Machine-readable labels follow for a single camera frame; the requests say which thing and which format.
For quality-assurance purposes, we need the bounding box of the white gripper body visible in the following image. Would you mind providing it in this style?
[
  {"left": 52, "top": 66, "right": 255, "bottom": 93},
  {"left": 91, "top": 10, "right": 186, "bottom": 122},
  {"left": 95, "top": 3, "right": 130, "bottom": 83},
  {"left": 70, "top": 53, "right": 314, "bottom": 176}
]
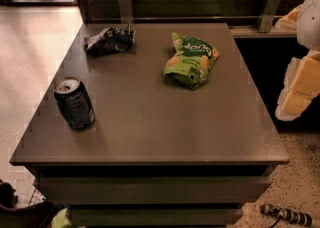
[{"left": 296, "top": 0, "right": 320, "bottom": 50}]

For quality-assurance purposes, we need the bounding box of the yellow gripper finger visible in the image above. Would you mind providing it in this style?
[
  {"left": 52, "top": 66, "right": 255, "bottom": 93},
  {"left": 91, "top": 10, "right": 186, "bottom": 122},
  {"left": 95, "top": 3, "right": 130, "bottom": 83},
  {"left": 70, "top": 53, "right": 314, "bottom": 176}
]
[{"left": 275, "top": 5, "right": 301, "bottom": 30}]

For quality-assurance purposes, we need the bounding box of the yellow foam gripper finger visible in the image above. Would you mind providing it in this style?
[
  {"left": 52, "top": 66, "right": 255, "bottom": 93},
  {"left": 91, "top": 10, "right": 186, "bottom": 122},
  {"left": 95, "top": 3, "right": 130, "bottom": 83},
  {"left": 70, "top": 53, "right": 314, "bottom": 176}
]
[{"left": 275, "top": 50, "right": 320, "bottom": 121}]

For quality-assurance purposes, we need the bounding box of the green chip bag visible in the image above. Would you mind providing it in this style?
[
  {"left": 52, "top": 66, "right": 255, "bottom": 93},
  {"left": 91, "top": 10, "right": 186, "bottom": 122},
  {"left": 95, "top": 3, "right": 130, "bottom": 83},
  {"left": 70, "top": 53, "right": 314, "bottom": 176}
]
[{"left": 163, "top": 32, "right": 220, "bottom": 90}]

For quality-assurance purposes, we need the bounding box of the green bag at bottom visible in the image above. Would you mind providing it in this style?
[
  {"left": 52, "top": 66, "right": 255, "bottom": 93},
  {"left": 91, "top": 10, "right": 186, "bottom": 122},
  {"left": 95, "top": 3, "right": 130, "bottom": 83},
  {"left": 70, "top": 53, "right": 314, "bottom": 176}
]
[{"left": 51, "top": 209, "right": 72, "bottom": 228}]

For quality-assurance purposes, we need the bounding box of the grey drawer cabinet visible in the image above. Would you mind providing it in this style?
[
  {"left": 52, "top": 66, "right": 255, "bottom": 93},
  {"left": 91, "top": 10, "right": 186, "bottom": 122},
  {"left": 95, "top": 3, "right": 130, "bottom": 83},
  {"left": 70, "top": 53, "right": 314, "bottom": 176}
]
[{"left": 11, "top": 24, "right": 289, "bottom": 228}]

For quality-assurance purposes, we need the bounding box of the black soda can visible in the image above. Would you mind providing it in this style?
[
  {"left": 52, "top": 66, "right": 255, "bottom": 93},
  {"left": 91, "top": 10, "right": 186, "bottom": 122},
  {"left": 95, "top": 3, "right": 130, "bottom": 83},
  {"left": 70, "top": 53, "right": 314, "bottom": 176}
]
[{"left": 54, "top": 76, "right": 95, "bottom": 130}]

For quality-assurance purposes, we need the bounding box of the right metal wall bracket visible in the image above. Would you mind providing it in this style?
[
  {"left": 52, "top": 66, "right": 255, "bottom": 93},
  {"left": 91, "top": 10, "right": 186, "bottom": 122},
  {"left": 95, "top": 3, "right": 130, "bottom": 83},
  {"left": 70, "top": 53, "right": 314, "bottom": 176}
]
[{"left": 256, "top": 0, "right": 281, "bottom": 33}]

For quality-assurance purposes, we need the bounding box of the metal wall bracket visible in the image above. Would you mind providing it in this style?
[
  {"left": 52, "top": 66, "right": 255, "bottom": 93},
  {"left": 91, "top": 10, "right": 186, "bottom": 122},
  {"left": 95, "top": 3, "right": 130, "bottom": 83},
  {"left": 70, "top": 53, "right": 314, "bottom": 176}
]
[
  {"left": 256, "top": 0, "right": 281, "bottom": 33},
  {"left": 117, "top": 0, "right": 133, "bottom": 23}
]

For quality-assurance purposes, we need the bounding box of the black white striped handle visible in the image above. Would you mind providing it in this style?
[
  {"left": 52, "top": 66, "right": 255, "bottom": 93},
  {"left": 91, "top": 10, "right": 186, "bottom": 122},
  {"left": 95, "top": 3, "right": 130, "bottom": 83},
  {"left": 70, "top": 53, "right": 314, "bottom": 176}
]
[{"left": 260, "top": 203, "right": 315, "bottom": 227}]

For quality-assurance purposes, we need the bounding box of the left metal wall bracket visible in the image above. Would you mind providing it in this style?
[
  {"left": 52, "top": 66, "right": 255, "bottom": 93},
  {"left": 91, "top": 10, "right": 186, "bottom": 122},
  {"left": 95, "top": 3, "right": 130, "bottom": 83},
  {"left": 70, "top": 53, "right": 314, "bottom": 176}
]
[{"left": 117, "top": 0, "right": 133, "bottom": 23}]

